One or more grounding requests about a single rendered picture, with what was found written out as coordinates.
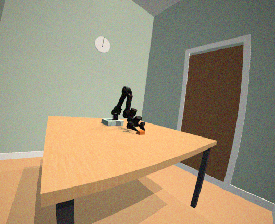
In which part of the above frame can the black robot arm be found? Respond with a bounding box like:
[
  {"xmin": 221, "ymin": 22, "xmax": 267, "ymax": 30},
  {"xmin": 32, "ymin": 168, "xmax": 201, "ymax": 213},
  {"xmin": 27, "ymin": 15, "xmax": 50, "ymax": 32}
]
[{"xmin": 111, "ymin": 86, "xmax": 142, "ymax": 122}]

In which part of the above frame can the orange block with dark blue square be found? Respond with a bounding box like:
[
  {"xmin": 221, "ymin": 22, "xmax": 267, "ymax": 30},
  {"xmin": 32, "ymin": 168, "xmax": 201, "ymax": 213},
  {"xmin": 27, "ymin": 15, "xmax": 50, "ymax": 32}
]
[{"xmin": 136, "ymin": 130, "xmax": 145, "ymax": 135}]

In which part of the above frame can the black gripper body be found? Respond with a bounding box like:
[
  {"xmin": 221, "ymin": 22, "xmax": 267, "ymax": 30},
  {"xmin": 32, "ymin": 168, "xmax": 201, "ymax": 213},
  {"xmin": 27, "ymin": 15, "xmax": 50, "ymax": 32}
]
[{"xmin": 126, "ymin": 118, "xmax": 145, "ymax": 129}]

